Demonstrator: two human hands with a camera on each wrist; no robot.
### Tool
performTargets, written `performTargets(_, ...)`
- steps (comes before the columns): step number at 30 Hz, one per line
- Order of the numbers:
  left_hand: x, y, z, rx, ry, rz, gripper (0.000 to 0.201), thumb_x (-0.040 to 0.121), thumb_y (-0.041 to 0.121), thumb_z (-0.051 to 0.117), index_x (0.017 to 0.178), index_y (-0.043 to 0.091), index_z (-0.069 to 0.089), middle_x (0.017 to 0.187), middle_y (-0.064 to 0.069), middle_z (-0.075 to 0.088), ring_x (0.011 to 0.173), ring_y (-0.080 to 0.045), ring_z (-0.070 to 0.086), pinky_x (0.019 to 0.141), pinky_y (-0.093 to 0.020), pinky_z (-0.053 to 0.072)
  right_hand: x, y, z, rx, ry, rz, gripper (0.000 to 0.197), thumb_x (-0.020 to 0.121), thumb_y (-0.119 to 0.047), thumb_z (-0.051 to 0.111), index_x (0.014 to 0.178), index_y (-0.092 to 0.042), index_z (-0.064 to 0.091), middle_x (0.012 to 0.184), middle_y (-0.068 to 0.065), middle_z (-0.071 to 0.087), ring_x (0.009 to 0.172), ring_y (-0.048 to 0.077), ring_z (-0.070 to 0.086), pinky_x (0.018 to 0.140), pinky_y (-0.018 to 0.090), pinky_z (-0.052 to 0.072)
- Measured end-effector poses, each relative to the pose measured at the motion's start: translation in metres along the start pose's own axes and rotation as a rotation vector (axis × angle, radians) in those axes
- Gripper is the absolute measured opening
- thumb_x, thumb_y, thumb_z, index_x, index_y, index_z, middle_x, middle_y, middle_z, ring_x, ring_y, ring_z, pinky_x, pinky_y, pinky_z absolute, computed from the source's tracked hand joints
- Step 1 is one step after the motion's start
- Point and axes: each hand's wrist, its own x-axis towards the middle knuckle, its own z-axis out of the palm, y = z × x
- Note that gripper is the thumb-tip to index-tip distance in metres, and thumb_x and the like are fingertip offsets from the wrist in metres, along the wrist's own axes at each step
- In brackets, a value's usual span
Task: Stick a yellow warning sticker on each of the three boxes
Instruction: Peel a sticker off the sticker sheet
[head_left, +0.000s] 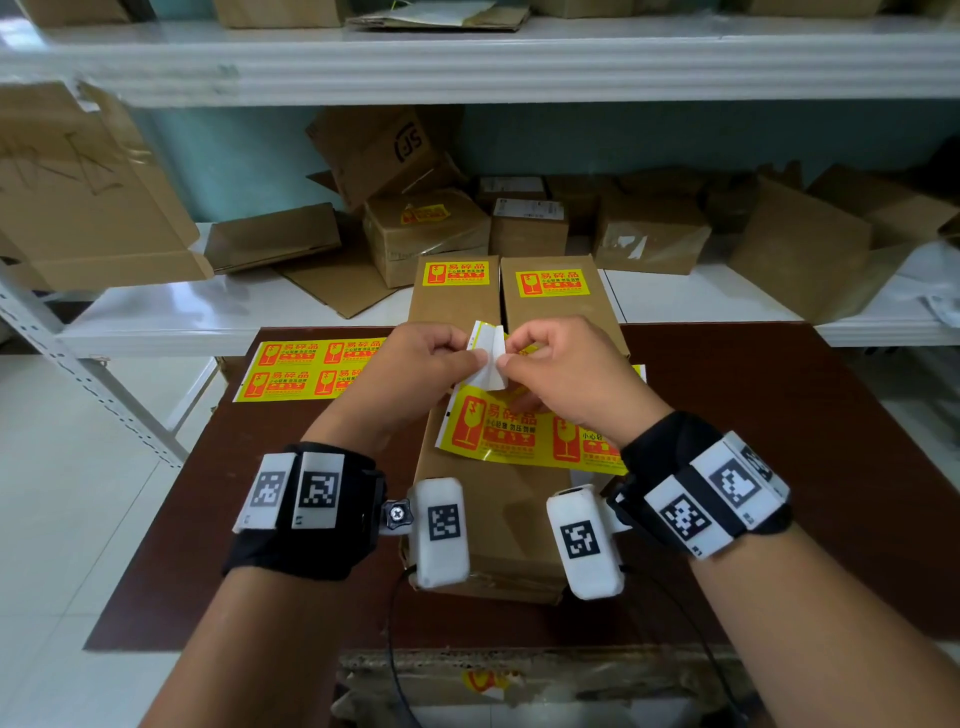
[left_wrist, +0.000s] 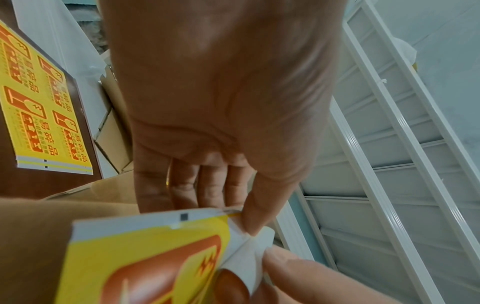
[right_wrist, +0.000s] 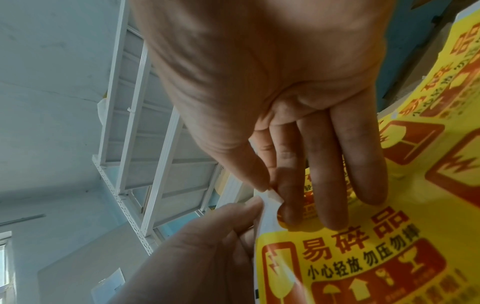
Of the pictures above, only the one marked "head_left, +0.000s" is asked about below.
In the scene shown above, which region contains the person's left hand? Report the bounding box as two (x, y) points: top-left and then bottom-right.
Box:
(303, 322), (491, 456)

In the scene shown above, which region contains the person's right hand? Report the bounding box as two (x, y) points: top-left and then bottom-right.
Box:
(497, 315), (675, 453)

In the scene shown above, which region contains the white-backed peeled sticker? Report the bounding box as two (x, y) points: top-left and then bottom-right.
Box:
(465, 320), (513, 393)

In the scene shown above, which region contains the yellow sticker sheet with peeled corner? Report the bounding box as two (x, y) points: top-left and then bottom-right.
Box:
(435, 341), (648, 478)

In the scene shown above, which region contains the person's right forearm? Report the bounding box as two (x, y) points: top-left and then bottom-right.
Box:
(688, 522), (960, 728)

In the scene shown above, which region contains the person's left forearm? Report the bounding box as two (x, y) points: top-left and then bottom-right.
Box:
(141, 551), (376, 728)

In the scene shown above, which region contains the narrow cardboard box, yellow label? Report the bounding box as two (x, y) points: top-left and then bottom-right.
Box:
(408, 254), (502, 348)

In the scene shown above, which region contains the wide cardboard box, yellow label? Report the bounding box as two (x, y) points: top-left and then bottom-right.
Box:
(500, 254), (632, 360)

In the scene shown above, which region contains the taped cardboard box, yellow label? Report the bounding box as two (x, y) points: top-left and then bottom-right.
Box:
(363, 186), (493, 291)

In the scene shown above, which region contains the small cardboard box, white label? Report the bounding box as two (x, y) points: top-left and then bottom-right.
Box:
(489, 198), (570, 259)

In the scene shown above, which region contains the flat cardboard sheet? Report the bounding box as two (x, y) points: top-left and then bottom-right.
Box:
(273, 243), (415, 321)

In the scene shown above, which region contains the large plain cardboard box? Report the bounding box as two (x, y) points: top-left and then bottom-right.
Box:
(399, 386), (575, 606)

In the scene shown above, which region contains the flat yellow sticker sheet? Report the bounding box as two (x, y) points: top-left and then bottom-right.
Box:
(233, 336), (388, 404)

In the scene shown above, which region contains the dark cardboard box, white label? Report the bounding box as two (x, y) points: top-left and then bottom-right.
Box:
(475, 174), (550, 216)

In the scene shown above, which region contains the dark plain cardboard box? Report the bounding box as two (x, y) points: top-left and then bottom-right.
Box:
(546, 173), (624, 235)

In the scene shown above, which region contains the cardboard box with clear tape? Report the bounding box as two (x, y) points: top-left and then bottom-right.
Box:
(591, 195), (713, 277)

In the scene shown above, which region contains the flattened cardboard box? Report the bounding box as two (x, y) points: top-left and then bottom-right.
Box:
(203, 201), (343, 276)

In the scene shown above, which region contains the cardboard box with black print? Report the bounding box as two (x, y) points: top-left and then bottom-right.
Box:
(305, 105), (468, 216)

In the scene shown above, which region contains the white metal shelf rack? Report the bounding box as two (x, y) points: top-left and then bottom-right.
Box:
(0, 11), (960, 471)

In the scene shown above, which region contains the tilted open cardboard box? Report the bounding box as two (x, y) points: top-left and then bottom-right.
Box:
(726, 175), (920, 326)

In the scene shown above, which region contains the worn cardboard box with tape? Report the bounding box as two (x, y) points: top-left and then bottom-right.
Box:
(336, 646), (755, 728)

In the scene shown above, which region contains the flat folded cardboard with paper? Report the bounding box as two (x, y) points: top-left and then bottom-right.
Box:
(345, 0), (532, 33)

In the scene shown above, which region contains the cardboard box on shelf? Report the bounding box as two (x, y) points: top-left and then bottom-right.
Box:
(212, 0), (354, 30)
(15, 0), (133, 29)

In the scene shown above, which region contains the open cardboard box with flaps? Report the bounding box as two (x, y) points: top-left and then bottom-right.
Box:
(805, 162), (960, 250)

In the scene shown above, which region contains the big open cardboard box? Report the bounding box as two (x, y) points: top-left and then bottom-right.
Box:
(0, 79), (216, 293)

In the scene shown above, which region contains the black wrist strap with markers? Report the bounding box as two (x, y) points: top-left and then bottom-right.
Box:
(222, 441), (389, 583)
(603, 410), (794, 561)

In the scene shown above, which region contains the white wrist camera with marker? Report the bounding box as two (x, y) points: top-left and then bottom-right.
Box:
(378, 477), (472, 591)
(545, 484), (628, 602)

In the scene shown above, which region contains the black cable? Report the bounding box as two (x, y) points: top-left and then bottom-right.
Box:
(383, 564), (423, 728)

